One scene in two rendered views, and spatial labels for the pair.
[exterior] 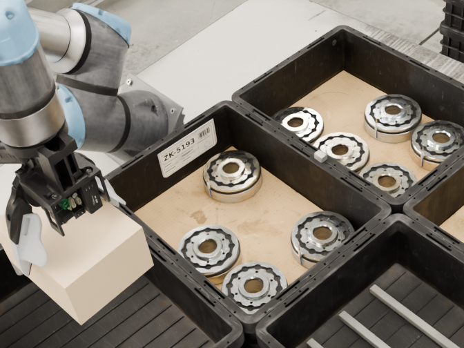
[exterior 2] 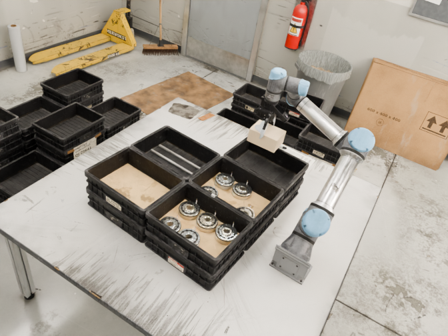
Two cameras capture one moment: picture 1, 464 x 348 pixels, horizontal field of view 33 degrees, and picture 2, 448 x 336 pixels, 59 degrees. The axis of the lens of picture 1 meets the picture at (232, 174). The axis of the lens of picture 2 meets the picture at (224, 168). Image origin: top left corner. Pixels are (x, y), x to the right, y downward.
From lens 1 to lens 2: 232 cm
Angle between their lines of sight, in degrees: 93
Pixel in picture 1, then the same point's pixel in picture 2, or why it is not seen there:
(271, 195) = not seen: hidden behind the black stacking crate
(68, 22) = (321, 201)
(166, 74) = (309, 321)
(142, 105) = (293, 241)
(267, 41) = not seen: outside the picture
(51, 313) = (280, 181)
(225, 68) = (279, 327)
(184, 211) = (256, 207)
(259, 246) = (227, 197)
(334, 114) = (212, 247)
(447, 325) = not seen: hidden behind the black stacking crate
